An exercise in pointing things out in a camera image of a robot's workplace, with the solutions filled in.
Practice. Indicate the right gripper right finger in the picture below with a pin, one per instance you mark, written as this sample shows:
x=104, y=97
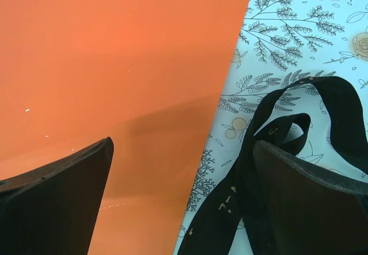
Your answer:
x=310, y=209

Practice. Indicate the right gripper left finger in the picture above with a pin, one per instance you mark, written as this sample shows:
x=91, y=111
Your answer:
x=51, y=203

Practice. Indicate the black ribbon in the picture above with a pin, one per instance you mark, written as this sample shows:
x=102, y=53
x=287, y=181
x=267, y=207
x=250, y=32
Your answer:
x=247, y=209

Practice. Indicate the orange wrapping paper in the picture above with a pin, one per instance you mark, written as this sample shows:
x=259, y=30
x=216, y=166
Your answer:
x=115, y=51

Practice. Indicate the floral print tablecloth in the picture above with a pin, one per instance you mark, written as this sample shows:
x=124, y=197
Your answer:
x=302, y=36

